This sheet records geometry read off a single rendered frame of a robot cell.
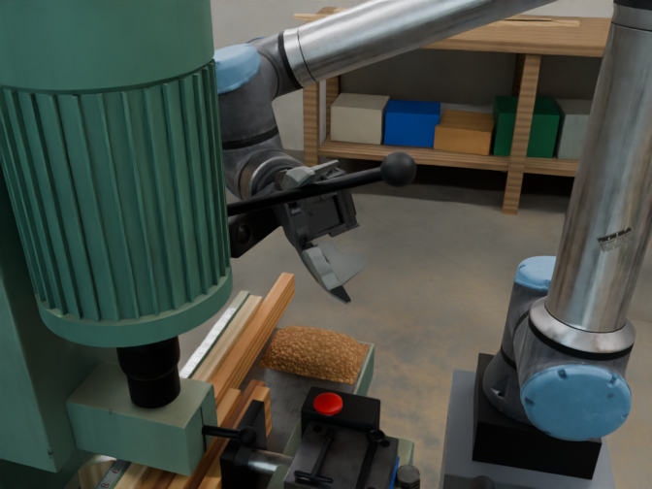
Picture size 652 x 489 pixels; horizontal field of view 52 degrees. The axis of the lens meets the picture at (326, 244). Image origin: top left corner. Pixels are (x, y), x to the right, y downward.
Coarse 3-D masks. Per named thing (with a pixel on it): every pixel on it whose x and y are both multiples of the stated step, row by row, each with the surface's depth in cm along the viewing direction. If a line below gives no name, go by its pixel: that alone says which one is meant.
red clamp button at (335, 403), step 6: (318, 396) 70; (324, 396) 70; (330, 396) 70; (336, 396) 70; (318, 402) 70; (324, 402) 69; (330, 402) 69; (336, 402) 69; (318, 408) 69; (324, 408) 69; (330, 408) 69; (336, 408) 69; (330, 414) 69
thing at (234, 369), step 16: (272, 288) 104; (288, 288) 106; (272, 304) 100; (288, 304) 107; (256, 320) 96; (272, 320) 100; (256, 336) 94; (240, 352) 90; (256, 352) 95; (224, 368) 87; (240, 368) 89; (224, 384) 85; (240, 384) 90; (144, 480) 71
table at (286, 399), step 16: (272, 336) 100; (368, 352) 96; (256, 368) 93; (368, 368) 95; (272, 384) 90; (288, 384) 90; (304, 384) 90; (320, 384) 90; (336, 384) 90; (368, 384) 97; (272, 400) 88; (288, 400) 88; (304, 400) 88; (272, 416) 85; (288, 416) 85; (272, 432) 83; (288, 432) 83; (272, 448) 80
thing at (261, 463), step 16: (256, 400) 74; (256, 416) 72; (224, 448) 68; (240, 448) 68; (256, 448) 72; (224, 464) 67; (240, 464) 69; (256, 464) 71; (272, 464) 71; (288, 464) 70; (224, 480) 68; (240, 480) 70; (256, 480) 75
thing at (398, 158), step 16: (384, 160) 64; (400, 160) 63; (352, 176) 66; (368, 176) 65; (384, 176) 64; (400, 176) 63; (288, 192) 69; (304, 192) 68; (320, 192) 67; (240, 208) 71; (256, 208) 71
